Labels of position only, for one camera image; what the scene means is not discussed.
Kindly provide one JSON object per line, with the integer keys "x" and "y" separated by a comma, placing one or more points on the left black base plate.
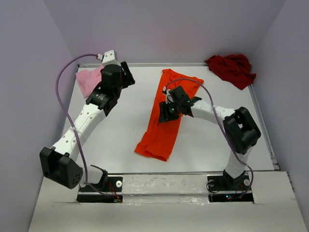
{"x": 111, "y": 192}

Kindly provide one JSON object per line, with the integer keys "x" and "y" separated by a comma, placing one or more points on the pink t shirt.
{"x": 88, "y": 80}

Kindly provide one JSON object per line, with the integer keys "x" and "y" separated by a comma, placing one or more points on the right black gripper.
{"x": 164, "y": 108}

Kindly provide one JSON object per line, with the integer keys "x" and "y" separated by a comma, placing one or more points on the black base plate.
{"x": 220, "y": 193}
{"x": 111, "y": 192}

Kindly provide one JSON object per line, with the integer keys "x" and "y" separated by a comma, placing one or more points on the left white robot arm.
{"x": 59, "y": 162}

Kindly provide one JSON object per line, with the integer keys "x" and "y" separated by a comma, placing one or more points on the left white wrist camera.
{"x": 109, "y": 57}

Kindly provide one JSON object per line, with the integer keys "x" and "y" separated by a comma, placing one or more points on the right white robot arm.
{"x": 237, "y": 125}

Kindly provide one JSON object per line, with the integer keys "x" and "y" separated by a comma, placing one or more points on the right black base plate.
{"x": 220, "y": 193}

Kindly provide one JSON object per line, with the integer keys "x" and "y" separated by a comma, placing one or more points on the orange t shirt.
{"x": 159, "y": 139}

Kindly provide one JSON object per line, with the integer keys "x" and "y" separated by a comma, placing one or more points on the dark red t shirt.
{"x": 235, "y": 69}

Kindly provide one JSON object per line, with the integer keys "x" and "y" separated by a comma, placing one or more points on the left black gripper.
{"x": 129, "y": 79}

